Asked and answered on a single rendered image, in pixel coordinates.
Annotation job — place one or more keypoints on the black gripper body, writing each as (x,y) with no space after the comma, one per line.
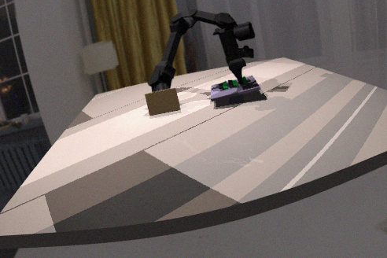
(232,56)

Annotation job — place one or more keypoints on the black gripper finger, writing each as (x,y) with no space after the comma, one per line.
(237,72)

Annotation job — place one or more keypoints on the lavender switch panel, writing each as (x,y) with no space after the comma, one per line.
(234,90)

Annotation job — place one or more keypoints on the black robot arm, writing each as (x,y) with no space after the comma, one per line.
(163,72)

